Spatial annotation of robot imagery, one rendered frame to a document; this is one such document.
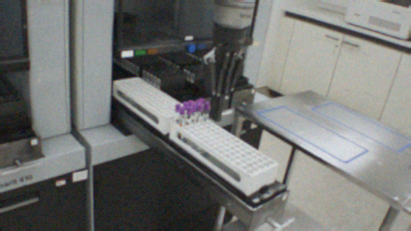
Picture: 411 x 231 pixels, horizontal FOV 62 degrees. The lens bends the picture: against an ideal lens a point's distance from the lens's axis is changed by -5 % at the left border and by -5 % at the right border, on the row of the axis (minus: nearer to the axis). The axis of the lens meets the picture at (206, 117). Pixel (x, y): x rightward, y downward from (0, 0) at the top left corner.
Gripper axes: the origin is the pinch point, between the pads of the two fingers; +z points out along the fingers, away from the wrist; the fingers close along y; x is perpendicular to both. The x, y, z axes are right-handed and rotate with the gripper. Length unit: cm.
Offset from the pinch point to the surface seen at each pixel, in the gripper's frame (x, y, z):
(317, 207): 12, 116, 94
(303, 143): -10.9, 27.5, 12.6
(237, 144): -6.4, 2.7, 8.1
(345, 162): -24.1, 29.5, 12.5
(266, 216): -21.9, -0.7, 18.6
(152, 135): 16.1, -6.7, 14.4
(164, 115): 14.8, -4.1, 8.3
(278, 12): 149, 222, 10
